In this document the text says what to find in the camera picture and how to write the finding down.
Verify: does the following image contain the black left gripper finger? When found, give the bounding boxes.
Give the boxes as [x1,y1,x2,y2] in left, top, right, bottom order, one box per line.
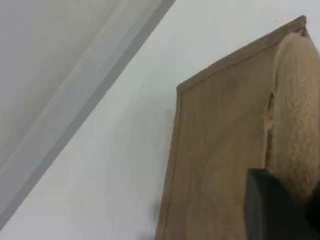
[306,184,320,232]
[243,168,320,240]

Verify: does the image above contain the brown jute tote bag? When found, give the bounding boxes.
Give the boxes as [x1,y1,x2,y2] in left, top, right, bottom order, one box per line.
[154,14,320,240]

